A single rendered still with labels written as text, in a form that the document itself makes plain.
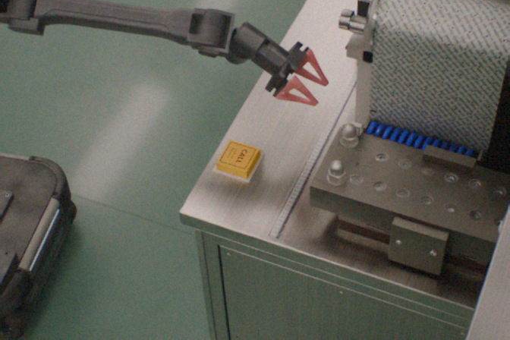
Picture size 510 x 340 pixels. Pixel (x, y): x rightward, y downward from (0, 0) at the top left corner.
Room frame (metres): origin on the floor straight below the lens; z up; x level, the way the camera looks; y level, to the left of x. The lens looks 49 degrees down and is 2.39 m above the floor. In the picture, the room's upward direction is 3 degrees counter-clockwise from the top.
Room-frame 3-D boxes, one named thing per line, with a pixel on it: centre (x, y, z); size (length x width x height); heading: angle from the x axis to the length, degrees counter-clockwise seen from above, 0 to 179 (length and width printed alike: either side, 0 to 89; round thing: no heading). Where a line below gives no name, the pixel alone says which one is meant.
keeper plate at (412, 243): (0.99, -0.28, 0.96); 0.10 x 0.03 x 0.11; 64
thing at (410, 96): (1.20, -0.33, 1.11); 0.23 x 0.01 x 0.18; 64
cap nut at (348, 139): (1.20, -0.18, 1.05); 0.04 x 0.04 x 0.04
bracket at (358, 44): (1.36, -0.22, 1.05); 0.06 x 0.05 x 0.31; 64
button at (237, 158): (1.27, 0.04, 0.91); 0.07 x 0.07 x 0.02; 64
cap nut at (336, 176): (1.11, -0.15, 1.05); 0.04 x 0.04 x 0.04
